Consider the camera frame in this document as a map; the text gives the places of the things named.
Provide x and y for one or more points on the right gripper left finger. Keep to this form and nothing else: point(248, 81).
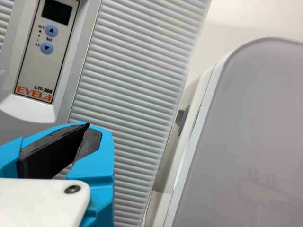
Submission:
point(47, 146)

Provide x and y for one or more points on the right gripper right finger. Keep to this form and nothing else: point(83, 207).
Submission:
point(99, 170)

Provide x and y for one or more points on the white box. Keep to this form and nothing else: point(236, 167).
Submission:
point(248, 118)

